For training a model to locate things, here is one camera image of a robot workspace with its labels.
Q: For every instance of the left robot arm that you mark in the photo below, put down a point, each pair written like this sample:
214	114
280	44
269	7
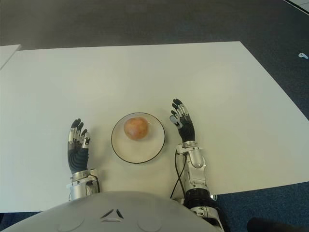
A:
82	184

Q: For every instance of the black rounded object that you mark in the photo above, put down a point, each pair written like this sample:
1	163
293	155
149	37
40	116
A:
277	224

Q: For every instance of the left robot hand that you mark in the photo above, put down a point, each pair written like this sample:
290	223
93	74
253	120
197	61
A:
77	154

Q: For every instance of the red yellow apple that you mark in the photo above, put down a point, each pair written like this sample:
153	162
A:
135	128

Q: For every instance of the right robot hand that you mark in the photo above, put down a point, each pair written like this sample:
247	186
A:
186	125

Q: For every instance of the white handheld controller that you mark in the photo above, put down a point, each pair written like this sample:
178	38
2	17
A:
303	56

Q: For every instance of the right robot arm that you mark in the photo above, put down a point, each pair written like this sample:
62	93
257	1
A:
198	174

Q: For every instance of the white plate with black rim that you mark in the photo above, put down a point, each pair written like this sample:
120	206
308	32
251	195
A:
138	149

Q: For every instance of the white side table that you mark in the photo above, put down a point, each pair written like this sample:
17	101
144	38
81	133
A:
7	54

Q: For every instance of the grey robot torso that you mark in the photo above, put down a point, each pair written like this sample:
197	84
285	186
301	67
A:
108	212

